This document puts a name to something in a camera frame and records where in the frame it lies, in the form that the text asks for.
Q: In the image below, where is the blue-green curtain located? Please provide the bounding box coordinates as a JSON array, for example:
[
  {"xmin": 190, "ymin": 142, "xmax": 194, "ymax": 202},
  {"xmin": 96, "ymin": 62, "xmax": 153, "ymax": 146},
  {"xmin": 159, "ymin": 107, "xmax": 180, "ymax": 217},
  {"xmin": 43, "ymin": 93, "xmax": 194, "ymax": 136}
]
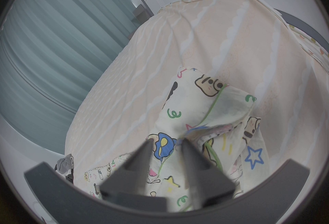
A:
[
  {"xmin": 0, "ymin": 0, "xmax": 137, "ymax": 116},
  {"xmin": 0, "ymin": 64, "xmax": 85, "ymax": 157}
]

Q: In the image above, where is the bed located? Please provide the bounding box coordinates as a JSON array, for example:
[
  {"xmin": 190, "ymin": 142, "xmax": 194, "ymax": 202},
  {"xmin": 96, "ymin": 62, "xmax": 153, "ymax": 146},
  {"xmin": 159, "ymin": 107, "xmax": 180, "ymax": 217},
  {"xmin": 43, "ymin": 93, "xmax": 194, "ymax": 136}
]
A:
[{"xmin": 64, "ymin": 0, "xmax": 329, "ymax": 208}]

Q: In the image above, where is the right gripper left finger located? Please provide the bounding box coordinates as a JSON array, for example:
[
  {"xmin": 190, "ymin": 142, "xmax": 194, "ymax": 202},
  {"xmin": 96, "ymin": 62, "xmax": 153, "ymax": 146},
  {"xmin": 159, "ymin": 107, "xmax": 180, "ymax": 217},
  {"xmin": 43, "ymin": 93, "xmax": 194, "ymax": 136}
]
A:
[{"xmin": 100, "ymin": 139, "xmax": 155, "ymax": 200}]

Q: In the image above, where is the grey bedside table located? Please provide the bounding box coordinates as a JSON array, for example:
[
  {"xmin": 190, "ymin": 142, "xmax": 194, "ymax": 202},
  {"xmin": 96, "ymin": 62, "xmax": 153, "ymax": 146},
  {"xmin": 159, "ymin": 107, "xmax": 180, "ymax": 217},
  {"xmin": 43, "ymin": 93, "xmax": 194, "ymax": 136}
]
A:
[{"xmin": 132, "ymin": 4, "xmax": 152, "ymax": 22}]

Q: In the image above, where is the white printed pyjama top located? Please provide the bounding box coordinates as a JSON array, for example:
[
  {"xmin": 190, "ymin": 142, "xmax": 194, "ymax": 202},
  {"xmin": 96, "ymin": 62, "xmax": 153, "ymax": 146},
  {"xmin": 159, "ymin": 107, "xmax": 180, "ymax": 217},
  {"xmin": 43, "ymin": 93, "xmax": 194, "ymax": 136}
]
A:
[{"xmin": 83, "ymin": 66, "xmax": 270, "ymax": 212}]

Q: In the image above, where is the pile of clothes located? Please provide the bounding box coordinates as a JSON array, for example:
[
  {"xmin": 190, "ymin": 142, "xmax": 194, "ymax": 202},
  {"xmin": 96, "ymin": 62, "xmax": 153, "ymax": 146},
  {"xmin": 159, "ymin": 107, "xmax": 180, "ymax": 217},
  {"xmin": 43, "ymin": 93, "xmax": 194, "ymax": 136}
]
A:
[{"xmin": 54, "ymin": 155, "xmax": 75, "ymax": 182}]

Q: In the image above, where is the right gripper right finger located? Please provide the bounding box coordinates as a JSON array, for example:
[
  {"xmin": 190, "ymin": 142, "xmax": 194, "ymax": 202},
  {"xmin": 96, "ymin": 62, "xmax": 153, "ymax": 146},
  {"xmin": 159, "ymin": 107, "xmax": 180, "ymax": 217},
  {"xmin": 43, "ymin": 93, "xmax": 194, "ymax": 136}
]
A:
[{"xmin": 181, "ymin": 138, "xmax": 236, "ymax": 210}]

